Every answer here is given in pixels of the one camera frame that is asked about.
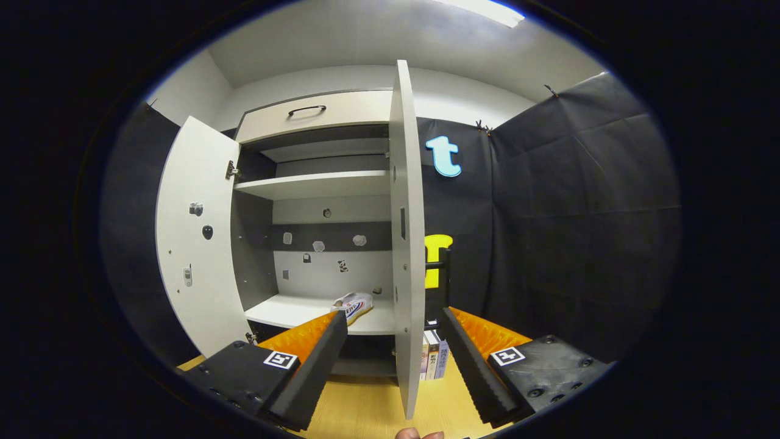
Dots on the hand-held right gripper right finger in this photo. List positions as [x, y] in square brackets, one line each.
[472, 372]

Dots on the white pink book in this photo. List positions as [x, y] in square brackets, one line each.
[424, 366]

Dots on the white shoe cabinet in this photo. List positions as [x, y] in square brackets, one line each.
[317, 183]

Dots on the white orange book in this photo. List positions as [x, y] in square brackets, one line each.
[432, 360]

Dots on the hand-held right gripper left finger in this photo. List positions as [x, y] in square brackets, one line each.
[317, 372]

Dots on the long ceiling light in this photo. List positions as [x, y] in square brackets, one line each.
[487, 11]

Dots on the white sneaker shoe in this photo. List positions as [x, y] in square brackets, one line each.
[353, 305]

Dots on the white shoe cabinet door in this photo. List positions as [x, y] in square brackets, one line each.
[213, 305]
[409, 213]

